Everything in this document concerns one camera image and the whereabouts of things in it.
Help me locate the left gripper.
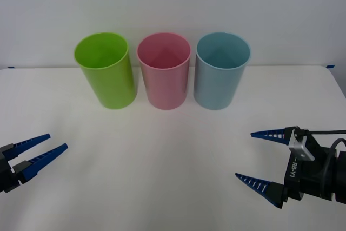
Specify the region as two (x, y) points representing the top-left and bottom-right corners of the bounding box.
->
(0, 133), (69, 194)

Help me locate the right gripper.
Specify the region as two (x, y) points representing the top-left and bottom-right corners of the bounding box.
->
(234, 126), (338, 210)

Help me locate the pale blue plastic bin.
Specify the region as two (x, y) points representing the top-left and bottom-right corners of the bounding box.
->
(193, 31), (252, 111)

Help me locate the green plastic bin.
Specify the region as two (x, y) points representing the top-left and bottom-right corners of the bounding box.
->
(73, 32), (137, 110)

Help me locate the pink plastic bin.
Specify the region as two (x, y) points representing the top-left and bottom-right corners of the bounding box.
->
(136, 32), (192, 111)

